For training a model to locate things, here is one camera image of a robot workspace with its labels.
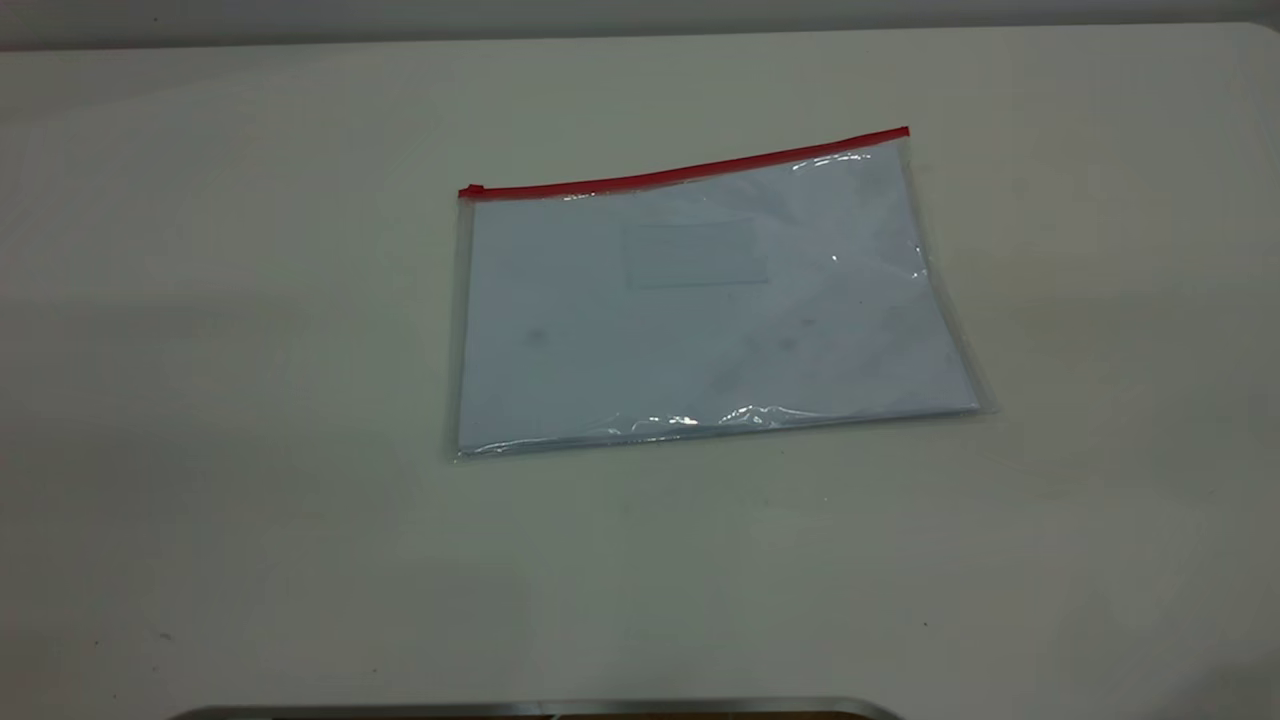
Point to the transparent zip bag red zipper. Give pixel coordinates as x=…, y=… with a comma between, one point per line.
x=700, y=320

